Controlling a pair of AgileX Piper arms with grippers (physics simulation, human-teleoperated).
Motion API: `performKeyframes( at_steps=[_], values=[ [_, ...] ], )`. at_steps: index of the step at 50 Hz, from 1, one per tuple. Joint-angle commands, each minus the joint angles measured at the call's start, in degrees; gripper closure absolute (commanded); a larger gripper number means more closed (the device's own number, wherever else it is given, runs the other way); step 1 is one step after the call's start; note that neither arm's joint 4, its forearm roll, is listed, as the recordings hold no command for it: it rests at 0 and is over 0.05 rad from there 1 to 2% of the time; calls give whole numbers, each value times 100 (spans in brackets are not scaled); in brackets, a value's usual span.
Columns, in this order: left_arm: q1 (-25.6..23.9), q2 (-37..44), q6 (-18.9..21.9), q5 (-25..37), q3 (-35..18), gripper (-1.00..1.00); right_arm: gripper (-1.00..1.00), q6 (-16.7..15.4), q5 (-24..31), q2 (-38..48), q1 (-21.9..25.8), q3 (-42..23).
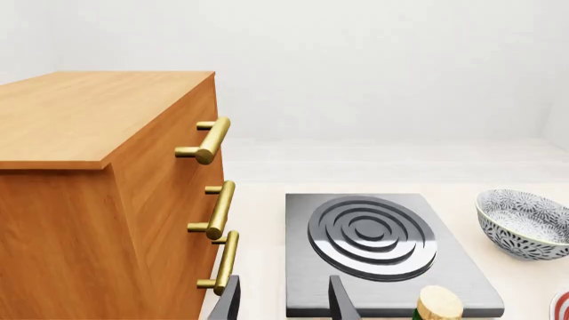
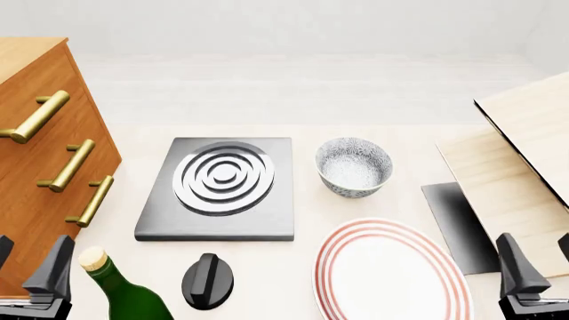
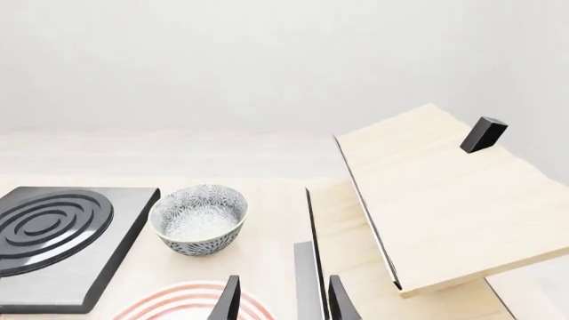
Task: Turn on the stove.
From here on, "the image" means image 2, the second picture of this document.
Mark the wooden cabinet drawer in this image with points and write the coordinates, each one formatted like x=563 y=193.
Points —
x=53 y=76
x=40 y=163
x=40 y=226

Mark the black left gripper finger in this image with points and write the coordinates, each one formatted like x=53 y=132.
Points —
x=4 y=250
x=55 y=276

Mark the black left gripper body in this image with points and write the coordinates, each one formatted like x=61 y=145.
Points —
x=31 y=308

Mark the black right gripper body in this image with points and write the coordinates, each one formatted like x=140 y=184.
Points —
x=538 y=308

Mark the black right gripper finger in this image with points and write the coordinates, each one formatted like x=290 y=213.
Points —
x=565 y=245
x=515 y=273

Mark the patterned blue-white bowl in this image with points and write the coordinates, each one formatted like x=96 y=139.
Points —
x=353 y=173

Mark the green glass bottle with cork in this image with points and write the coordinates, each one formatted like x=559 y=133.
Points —
x=124 y=293

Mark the white plate with red rings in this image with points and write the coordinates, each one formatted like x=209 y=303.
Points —
x=391 y=276

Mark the flat black stove plate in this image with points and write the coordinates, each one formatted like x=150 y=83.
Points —
x=155 y=220

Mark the round black stove knob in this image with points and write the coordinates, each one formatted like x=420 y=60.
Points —
x=206 y=283

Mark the wooden cabinet with drawers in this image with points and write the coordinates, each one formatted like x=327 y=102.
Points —
x=26 y=60

